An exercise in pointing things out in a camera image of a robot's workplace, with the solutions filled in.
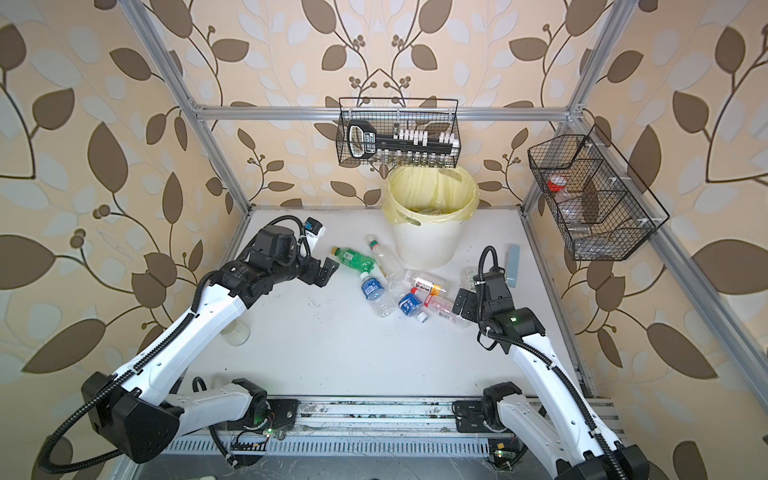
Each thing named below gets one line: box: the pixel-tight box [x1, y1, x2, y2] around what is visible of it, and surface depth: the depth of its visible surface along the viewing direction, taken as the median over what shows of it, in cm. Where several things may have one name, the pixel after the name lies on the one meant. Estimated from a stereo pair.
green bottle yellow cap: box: [331, 246, 376, 274], surface depth 102 cm
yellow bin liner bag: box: [382, 166, 480, 226], surface depth 98 cm
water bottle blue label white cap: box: [360, 272, 395, 317], surface depth 95 cm
